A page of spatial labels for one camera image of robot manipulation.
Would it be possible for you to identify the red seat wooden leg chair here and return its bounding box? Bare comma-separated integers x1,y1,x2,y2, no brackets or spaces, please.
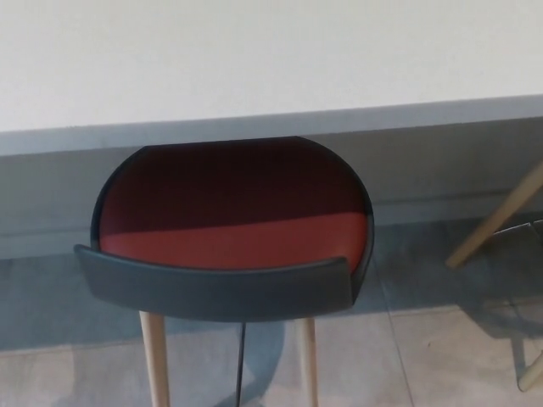
445,159,543,391

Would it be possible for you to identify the red seat grey back chair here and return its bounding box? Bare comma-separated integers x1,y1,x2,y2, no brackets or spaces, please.
74,135,377,407

